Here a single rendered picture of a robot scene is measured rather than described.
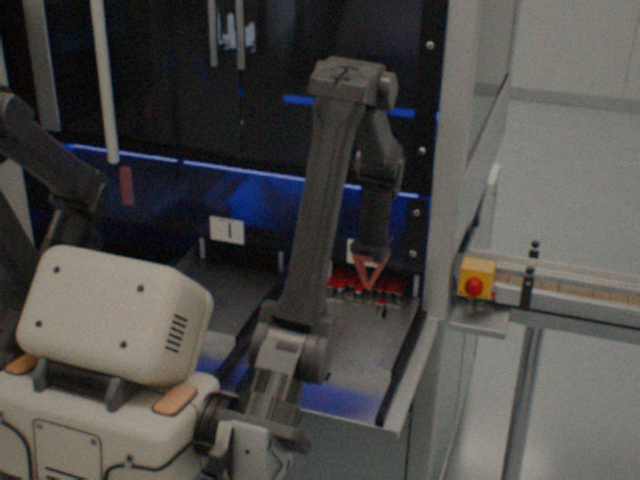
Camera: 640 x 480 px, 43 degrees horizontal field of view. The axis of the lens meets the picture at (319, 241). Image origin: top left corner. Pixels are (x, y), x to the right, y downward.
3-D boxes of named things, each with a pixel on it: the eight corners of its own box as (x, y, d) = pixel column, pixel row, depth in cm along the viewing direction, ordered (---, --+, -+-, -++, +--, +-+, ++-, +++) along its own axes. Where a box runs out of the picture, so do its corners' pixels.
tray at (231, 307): (195, 257, 210) (194, 245, 209) (290, 274, 203) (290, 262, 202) (127, 326, 182) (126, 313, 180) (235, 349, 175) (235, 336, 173)
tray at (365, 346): (320, 280, 201) (320, 268, 200) (424, 299, 194) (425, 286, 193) (270, 357, 172) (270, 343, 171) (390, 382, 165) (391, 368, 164)
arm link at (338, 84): (302, 45, 105) (378, 58, 102) (327, 56, 118) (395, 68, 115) (244, 375, 112) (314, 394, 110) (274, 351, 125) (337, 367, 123)
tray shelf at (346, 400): (178, 260, 212) (177, 254, 212) (444, 309, 194) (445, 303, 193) (73, 364, 172) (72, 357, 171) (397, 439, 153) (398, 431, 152)
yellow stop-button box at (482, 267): (462, 279, 187) (465, 251, 184) (494, 284, 185) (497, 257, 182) (456, 295, 181) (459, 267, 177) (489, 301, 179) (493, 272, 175)
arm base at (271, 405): (209, 417, 105) (296, 440, 101) (229, 358, 108) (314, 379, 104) (228, 433, 112) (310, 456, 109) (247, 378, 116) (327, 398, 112)
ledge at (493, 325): (457, 299, 198) (458, 292, 197) (511, 308, 195) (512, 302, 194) (447, 329, 186) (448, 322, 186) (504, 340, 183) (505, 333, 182)
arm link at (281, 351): (250, 377, 108) (288, 388, 107) (273, 307, 112) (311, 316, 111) (262, 395, 116) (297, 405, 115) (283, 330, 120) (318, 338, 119)
